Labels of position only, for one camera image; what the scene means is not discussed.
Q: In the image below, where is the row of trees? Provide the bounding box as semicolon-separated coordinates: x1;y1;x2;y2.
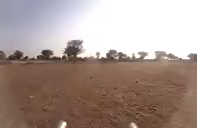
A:
0;39;197;62

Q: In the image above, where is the robot's own part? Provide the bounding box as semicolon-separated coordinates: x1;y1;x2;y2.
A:
129;121;139;128
58;120;68;128

